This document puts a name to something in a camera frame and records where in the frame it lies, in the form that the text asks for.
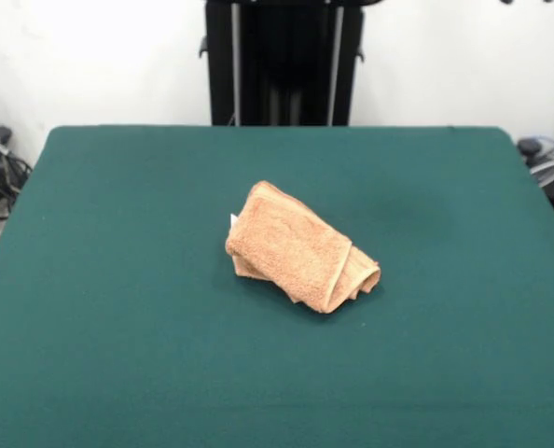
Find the tan terry towel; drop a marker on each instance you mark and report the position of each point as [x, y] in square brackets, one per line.
[286, 247]

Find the dark green table cloth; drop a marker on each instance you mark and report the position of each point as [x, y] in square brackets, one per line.
[118, 280]

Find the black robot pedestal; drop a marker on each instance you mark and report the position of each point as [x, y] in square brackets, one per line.
[281, 70]

